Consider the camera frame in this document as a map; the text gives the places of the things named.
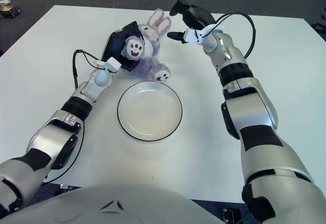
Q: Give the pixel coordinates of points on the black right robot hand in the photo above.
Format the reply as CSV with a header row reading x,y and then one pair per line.
x,y
197,16

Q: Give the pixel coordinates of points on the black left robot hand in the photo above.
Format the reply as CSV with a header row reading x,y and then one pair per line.
x,y
112,45

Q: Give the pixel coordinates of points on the purple plush rabbit doll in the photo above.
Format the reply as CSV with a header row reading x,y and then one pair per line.
x,y
147,61

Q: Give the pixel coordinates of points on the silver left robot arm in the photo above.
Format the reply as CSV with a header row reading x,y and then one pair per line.
x,y
51,135

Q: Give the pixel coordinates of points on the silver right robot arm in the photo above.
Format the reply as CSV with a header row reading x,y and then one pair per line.
x,y
249,117

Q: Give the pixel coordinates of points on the white plate with black rim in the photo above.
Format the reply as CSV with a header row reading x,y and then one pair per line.
x,y
149,112

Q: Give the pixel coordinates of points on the white left wrist connector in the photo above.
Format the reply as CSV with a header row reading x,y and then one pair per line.
x,y
113,65

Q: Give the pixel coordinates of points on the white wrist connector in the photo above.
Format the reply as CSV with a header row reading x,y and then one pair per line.
x,y
191,35
113,65

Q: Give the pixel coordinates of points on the white right wrist connector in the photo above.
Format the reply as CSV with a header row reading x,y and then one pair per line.
x,y
191,35

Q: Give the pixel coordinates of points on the black and gold box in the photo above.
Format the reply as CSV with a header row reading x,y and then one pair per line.
x,y
9,11

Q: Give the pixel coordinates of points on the black chair base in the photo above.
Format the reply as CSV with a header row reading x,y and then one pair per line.
x,y
318,28

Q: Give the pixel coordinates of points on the grey robot torso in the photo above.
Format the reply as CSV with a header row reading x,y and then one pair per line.
x,y
76,208

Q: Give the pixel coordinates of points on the metal table bracket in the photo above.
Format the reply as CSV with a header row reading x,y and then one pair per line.
x,y
230,216
65,187

